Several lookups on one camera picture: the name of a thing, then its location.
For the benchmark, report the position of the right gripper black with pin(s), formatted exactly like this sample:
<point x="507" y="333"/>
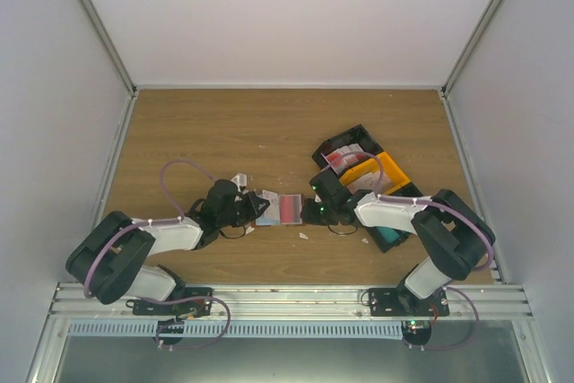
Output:
<point x="309" y="216"/>

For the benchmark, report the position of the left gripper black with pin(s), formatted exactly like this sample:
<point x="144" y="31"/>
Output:
<point x="254" y="212"/>

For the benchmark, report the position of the brown leather card holder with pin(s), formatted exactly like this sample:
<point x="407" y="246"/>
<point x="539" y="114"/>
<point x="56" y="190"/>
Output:
<point x="273" y="211"/>

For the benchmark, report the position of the red white credit card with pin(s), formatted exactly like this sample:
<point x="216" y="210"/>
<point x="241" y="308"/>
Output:
<point x="290" y="209"/>

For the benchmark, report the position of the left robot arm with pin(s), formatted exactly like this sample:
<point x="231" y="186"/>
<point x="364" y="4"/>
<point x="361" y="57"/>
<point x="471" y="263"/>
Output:
<point x="110" y="262"/>

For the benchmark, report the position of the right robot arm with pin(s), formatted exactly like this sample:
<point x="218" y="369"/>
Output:
<point x="457" y="241"/>

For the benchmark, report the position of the card in yellow bin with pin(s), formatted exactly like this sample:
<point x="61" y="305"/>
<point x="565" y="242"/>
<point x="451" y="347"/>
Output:
<point x="368" y="181"/>

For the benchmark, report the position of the cards in black bin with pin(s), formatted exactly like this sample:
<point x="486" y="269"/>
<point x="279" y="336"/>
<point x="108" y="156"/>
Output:
<point x="344" y="157"/>

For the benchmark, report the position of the yellow storage bin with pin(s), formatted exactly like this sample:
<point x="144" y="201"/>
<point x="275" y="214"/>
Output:
<point x="393" y="176"/>

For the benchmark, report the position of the black storage bin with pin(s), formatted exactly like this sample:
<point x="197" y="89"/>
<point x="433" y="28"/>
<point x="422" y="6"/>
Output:
<point x="355" y="135"/>

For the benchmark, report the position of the black bin with teal item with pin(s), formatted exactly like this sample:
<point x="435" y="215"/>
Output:
<point x="409" y="190"/>

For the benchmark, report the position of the teal item in bin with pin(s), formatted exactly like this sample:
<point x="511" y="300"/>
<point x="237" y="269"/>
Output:
<point x="390" y="236"/>

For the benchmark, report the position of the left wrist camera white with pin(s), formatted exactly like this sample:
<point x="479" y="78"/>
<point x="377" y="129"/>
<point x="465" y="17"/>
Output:
<point x="241" y="181"/>

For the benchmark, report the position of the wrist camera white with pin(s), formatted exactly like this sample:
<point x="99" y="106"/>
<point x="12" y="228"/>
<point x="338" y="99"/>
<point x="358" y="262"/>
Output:
<point x="241" y="181"/>
<point x="330" y="167"/>

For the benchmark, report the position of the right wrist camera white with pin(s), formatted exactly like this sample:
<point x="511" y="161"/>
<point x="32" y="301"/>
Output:
<point x="330" y="167"/>

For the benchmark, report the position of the aluminium front rail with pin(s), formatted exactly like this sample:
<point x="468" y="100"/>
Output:
<point x="312" y="302"/>

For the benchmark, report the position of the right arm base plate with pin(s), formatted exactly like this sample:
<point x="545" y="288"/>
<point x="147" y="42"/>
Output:
<point x="393" y="302"/>

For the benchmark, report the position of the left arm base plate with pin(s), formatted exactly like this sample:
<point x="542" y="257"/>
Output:
<point x="187" y="302"/>

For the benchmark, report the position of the grey slotted cable duct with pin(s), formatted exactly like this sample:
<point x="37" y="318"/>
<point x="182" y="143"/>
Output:
<point x="240" y="329"/>

